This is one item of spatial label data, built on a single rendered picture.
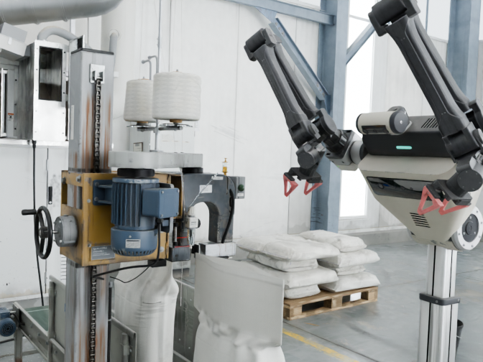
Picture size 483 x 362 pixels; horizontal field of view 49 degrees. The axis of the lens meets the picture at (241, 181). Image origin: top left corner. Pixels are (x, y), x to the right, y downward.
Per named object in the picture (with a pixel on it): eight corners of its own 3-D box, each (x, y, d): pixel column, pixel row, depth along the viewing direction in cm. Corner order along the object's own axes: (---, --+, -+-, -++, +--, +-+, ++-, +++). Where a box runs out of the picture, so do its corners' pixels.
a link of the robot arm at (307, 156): (313, 121, 180) (293, 134, 184) (301, 129, 170) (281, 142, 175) (332, 151, 180) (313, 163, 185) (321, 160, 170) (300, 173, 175)
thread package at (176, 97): (209, 123, 181) (210, 72, 180) (165, 120, 171) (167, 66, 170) (185, 124, 194) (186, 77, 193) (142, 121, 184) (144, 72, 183)
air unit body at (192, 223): (200, 248, 198) (200, 207, 197) (188, 249, 196) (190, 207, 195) (193, 246, 202) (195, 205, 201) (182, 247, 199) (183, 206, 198)
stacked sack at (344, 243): (369, 251, 532) (370, 237, 531) (338, 255, 506) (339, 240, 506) (321, 241, 586) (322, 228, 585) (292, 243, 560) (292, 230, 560)
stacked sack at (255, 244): (312, 251, 522) (312, 237, 521) (257, 257, 486) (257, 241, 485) (284, 244, 558) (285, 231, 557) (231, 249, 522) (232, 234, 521)
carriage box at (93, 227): (169, 258, 197) (172, 174, 195) (79, 267, 177) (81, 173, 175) (140, 248, 217) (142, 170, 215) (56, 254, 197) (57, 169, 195)
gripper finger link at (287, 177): (274, 190, 187) (284, 168, 183) (290, 189, 192) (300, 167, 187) (286, 202, 183) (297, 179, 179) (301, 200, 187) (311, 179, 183)
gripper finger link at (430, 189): (406, 203, 142) (429, 179, 137) (422, 203, 146) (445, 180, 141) (420, 223, 138) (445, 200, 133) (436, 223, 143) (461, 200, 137)
